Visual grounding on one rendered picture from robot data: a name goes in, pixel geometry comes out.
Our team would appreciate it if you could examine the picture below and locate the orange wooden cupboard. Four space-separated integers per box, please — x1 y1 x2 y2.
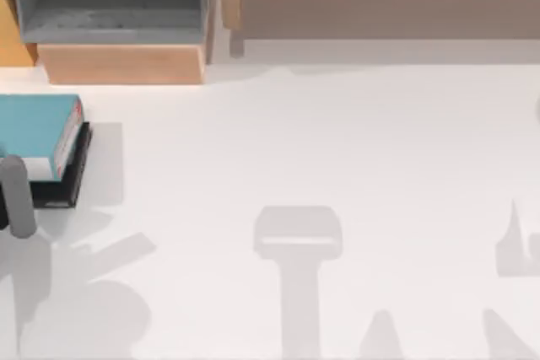
0 0 40 68

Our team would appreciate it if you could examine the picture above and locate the black book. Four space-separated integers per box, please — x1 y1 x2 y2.
28 121 94 210

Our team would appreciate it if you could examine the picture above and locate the pale wooden drawer front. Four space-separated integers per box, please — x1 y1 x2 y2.
36 42 208 85

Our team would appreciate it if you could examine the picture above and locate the teal book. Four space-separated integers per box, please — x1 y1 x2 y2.
0 94 85 183

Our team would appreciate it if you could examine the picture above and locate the wooden open shelf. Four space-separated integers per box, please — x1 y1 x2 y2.
220 0 540 59

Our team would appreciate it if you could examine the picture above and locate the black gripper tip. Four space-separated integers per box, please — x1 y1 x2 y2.
0 184 9 231

